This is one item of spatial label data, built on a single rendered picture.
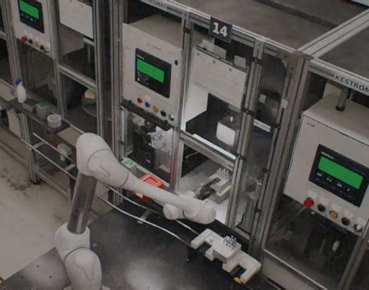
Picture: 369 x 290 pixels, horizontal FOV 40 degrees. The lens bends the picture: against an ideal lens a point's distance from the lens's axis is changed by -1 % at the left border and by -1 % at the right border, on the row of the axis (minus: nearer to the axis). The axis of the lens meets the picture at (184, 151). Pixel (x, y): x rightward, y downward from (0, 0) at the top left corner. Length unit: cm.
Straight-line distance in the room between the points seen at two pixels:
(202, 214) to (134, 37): 99
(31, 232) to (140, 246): 130
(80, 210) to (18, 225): 161
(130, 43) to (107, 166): 78
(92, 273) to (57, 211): 167
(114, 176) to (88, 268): 54
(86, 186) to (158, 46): 79
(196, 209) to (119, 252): 64
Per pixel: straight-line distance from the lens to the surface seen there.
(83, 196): 255
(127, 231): 310
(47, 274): 292
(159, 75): 264
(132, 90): 288
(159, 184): 298
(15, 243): 405
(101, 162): 227
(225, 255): 268
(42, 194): 440
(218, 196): 295
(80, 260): 261
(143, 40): 268
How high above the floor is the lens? 293
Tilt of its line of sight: 37 degrees down
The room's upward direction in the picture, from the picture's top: 5 degrees clockwise
